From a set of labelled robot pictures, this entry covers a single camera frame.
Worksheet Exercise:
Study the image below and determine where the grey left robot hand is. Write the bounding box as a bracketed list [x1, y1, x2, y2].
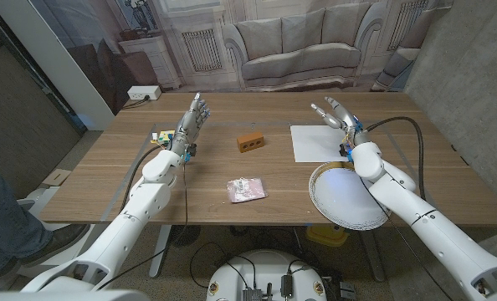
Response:
[171, 92, 212, 159]

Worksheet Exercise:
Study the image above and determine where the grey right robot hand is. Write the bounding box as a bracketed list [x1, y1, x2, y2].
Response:
[310, 96, 371, 147]

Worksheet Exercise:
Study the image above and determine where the white paper sheet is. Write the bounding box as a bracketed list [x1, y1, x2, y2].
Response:
[289, 125, 352, 164]

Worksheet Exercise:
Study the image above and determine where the brown block with three holes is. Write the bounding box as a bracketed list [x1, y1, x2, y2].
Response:
[236, 130, 265, 154]

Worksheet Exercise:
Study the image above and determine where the white paper plate gold rim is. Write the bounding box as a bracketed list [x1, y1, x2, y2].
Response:
[308, 161, 391, 232]

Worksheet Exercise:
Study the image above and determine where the pink cloth in clear packet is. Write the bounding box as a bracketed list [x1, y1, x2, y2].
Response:
[226, 176, 269, 204]

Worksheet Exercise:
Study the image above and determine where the colourful puzzle cube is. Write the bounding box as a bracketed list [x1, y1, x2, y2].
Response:
[150, 129, 177, 148]

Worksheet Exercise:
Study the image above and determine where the white power strip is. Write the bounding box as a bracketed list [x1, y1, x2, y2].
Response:
[126, 84, 162, 101]

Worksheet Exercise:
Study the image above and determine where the printed living room backdrop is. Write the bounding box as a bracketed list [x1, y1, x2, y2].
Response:
[29, 0, 457, 116]

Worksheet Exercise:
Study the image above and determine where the black round floor object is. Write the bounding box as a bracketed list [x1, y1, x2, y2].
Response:
[169, 225, 202, 247]

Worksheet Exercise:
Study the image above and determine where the yellow object under table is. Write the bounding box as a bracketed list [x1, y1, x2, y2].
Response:
[305, 225, 351, 247]

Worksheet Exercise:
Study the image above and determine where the white table leg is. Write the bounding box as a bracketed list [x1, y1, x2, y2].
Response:
[148, 224, 173, 278]

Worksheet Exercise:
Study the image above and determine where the flat cardboard piece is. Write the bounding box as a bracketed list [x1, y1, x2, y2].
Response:
[42, 168, 72, 187]

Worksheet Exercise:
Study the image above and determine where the grey table leg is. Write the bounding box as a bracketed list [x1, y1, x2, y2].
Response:
[360, 229, 387, 283]

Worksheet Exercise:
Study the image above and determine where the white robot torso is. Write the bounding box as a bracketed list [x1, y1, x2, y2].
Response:
[206, 249, 328, 301]

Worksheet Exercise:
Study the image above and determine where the person in blue jeans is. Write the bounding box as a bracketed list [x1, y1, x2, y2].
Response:
[0, 161, 91, 277]

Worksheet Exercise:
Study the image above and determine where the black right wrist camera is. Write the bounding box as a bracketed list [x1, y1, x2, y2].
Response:
[338, 142, 353, 163]

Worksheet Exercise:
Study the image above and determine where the black power strip cord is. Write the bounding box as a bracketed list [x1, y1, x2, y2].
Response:
[121, 94, 151, 110]

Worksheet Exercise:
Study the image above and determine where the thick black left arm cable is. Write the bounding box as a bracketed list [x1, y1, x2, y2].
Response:
[118, 144, 172, 212]

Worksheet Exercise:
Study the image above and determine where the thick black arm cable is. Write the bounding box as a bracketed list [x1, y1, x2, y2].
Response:
[364, 115, 428, 202]
[118, 144, 172, 212]

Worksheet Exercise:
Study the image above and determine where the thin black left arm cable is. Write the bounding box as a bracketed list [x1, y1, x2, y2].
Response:
[96, 162, 190, 291]

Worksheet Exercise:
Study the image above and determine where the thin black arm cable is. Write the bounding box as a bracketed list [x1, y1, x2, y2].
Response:
[96, 162, 190, 291]
[387, 216, 454, 301]

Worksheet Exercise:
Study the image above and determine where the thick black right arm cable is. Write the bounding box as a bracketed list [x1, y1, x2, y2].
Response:
[364, 115, 428, 202]

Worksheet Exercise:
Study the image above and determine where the black looped floor cable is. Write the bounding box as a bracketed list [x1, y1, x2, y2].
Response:
[188, 241, 258, 289]

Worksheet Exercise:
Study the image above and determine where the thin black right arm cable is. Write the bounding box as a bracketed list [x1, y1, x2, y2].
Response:
[387, 216, 454, 301]

